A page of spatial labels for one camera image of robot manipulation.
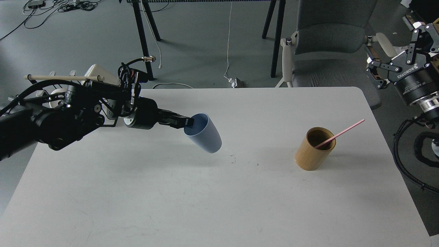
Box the white hanging cable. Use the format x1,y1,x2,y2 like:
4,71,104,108
224,2,234,81

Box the black cable bundle on floor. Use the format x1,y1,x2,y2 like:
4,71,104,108
0,0,102,41

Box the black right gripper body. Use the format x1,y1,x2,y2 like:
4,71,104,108
391,51,438,105

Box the white mug on rack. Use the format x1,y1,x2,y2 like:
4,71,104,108
49,88,67,108

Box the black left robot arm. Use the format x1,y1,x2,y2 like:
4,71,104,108
0,56,194,160

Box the white cable on floor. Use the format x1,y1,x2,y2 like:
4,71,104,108
152,82,194,89

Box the blue plastic cup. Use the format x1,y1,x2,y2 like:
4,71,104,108
183,113,222,153

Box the pink chopstick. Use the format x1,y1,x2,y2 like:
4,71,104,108
314,119,365,149

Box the bamboo cylinder holder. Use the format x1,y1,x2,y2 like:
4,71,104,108
295,127,336,171

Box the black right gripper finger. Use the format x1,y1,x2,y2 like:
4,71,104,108
364,36,408,90
402,15,439,64

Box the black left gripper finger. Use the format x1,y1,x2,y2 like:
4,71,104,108
158,109,194,127
158,118,187,129

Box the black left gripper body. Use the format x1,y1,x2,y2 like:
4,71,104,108
124,97,159,130

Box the white power adapter on floor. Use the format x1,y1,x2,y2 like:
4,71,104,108
228,77,245,89

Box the grey office chair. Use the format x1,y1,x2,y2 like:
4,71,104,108
276,0,396,110

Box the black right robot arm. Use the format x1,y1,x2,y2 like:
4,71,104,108
365,14,439,194

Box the black table frame legs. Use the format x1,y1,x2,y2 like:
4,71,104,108
128,0,286,80

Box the black wire cup rack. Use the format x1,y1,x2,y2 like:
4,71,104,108
27,74,120,127

